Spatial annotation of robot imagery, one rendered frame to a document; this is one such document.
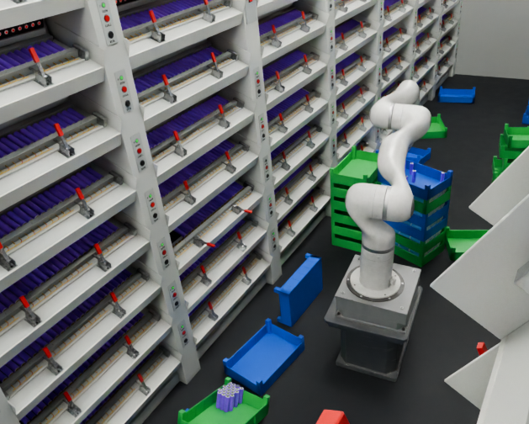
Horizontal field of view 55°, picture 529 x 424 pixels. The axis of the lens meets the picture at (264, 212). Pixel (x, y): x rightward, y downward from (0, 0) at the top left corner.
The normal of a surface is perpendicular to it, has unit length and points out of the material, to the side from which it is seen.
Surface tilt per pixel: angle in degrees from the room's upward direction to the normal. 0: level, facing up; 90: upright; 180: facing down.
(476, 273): 90
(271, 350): 0
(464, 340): 0
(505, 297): 90
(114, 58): 90
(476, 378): 90
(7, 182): 21
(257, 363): 0
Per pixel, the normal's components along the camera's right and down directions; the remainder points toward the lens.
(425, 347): -0.09, -0.84
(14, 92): 0.22, -0.71
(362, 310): -0.42, 0.51
